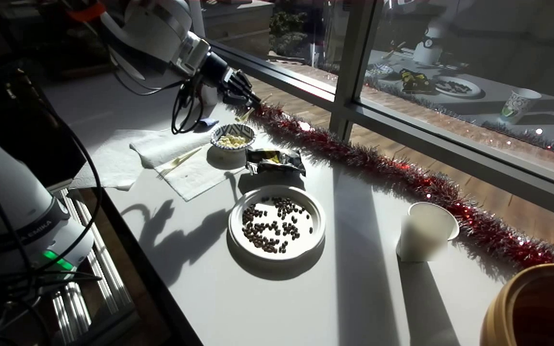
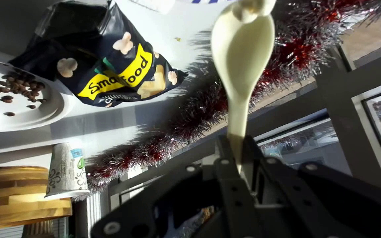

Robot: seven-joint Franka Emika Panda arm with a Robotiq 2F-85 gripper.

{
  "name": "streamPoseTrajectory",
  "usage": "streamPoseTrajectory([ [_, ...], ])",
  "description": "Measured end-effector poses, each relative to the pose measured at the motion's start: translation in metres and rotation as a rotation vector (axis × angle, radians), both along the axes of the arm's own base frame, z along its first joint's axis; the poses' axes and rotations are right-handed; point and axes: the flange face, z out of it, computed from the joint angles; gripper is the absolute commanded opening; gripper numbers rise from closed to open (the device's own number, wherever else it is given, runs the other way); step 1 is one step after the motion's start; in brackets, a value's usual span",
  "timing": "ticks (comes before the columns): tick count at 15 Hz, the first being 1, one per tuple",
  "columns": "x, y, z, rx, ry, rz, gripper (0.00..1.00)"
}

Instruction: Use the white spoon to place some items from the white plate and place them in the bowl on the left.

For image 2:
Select white plate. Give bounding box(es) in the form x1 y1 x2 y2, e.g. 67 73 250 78
0 54 67 133

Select black yellow popcorn snack bag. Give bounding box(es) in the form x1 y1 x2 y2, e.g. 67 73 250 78
8 0 188 110

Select coffee beans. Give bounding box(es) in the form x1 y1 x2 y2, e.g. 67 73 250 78
0 71 46 119

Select red silver tinsel garland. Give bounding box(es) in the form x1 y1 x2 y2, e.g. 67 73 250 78
83 0 381 190

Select white spoon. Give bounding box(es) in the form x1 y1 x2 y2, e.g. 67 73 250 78
210 0 278 177

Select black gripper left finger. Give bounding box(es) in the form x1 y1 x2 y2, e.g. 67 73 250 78
90 133 262 238

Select patterned paper cup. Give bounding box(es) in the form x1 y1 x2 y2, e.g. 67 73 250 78
43 143 91 202

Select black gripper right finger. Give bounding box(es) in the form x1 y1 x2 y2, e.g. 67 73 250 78
242 133 381 238

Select wooden bowl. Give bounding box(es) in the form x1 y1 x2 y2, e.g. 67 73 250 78
0 164 74 234

